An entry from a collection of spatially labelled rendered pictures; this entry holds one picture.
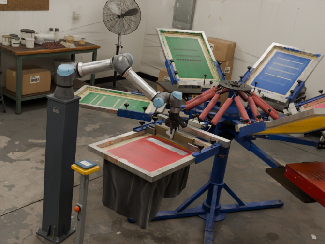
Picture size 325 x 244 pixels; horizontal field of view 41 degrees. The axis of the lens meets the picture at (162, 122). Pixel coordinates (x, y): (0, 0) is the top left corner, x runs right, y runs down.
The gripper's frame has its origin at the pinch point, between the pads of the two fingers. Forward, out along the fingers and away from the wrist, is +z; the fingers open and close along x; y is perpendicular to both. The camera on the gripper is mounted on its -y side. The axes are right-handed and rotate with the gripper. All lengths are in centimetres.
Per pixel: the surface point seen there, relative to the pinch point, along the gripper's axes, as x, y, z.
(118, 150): 42.9, 16.4, 4.9
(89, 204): -3, 87, 100
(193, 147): 2.9, -20.0, 0.0
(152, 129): 2.9, 18.6, -0.8
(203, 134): -21.8, -12.5, -1.5
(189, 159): 18.5, -28.3, 2.0
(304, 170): -11, -98, -9
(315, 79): -413, 35, 15
